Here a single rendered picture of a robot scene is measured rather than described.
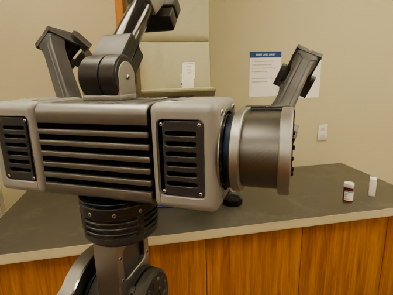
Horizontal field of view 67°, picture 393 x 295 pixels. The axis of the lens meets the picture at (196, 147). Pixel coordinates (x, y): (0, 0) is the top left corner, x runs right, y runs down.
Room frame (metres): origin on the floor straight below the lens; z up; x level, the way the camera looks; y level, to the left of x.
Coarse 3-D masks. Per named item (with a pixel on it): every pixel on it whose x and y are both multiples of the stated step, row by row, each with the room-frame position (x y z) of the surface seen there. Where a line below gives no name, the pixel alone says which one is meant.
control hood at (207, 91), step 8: (152, 88) 1.37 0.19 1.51; (160, 88) 1.34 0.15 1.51; (168, 88) 1.32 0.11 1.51; (176, 88) 1.30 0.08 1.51; (184, 88) 1.28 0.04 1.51; (192, 88) 1.29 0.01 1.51; (200, 88) 1.30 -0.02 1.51; (208, 88) 1.30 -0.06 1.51; (144, 96) 1.27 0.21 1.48; (152, 96) 1.28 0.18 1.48; (160, 96) 1.28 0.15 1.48; (168, 96) 1.29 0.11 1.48; (200, 96) 1.32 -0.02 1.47; (208, 96) 1.33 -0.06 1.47
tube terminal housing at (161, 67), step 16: (144, 48) 1.37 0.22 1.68; (160, 48) 1.38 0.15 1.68; (176, 48) 1.39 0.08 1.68; (192, 48) 1.41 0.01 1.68; (208, 48) 1.42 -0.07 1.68; (144, 64) 1.37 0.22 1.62; (160, 64) 1.38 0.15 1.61; (176, 64) 1.39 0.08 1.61; (208, 64) 1.42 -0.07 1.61; (144, 80) 1.37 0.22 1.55; (160, 80) 1.38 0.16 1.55; (176, 80) 1.39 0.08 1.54; (208, 80) 1.42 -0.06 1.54
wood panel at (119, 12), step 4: (116, 0) 1.26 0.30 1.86; (120, 0) 1.26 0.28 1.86; (124, 0) 1.57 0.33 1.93; (116, 4) 1.26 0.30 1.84; (120, 4) 1.26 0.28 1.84; (124, 4) 1.52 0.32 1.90; (116, 8) 1.26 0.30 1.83; (120, 8) 1.26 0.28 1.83; (124, 8) 1.47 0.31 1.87; (116, 12) 1.26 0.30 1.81; (120, 12) 1.26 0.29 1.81; (124, 12) 1.42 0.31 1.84; (116, 16) 1.26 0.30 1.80; (120, 16) 1.26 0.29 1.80; (116, 20) 1.26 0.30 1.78; (116, 24) 1.26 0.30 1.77
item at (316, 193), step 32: (32, 192) 1.59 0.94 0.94; (256, 192) 1.50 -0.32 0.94; (320, 192) 1.48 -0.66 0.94; (384, 192) 1.46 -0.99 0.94; (0, 224) 1.21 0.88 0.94; (32, 224) 1.20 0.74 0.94; (64, 224) 1.19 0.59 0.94; (160, 224) 1.17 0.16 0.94; (192, 224) 1.16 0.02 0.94; (224, 224) 1.16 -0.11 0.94; (256, 224) 1.15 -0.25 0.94; (288, 224) 1.17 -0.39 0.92; (320, 224) 1.20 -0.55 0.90; (0, 256) 0.97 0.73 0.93; (32, 256) 0.99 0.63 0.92; (64, 256) 1.01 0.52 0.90
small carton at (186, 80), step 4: (180, 76) 1.36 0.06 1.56; (184, 76) 1.31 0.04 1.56; (188, 76) 1.32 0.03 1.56; (192, 76) 1.32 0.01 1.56; (184, 80) 1.31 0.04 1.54; (188, 80) 1.32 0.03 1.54; (192, 80) 1.32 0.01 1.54; (184, 84) 1.31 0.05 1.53; (188, 84) 1.32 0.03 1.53; (192, 84) 1.32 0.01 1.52
